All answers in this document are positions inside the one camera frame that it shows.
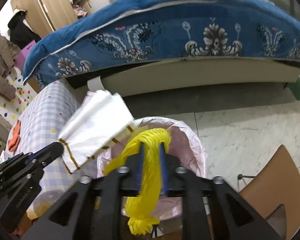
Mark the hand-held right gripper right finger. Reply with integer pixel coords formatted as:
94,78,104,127
159,142,283,240

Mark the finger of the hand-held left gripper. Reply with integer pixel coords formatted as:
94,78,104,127
27,142,65,167

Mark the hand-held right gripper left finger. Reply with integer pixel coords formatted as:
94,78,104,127
22,142,145,240

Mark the yellow stretchy noodle toy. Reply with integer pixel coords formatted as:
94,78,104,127
104,127,172,236

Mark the trash bin with pink bag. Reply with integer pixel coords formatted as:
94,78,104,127
96,116,208,218

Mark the checkered tablecloth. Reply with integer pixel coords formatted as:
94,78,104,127
0,81,90,220

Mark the orange cloth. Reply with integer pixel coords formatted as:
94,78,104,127
8,120,22,152

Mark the polka dot sheet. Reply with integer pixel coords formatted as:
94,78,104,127
0,67,38,128

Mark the brown wooden chair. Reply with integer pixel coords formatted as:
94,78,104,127
239,144,300,227

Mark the brown quilted jacket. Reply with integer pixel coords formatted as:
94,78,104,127
0,30,22,102

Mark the purple plastic basket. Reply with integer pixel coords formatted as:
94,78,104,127
15,40,37,72

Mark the black jacket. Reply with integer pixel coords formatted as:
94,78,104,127
7,9,42,49

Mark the wooden wardrobe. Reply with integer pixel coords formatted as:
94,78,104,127
10,0,93,33

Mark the blue patterned blanket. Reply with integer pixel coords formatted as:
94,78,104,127
22,0,300,85

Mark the beige bed frame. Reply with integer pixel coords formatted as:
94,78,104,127
65,57,300,98

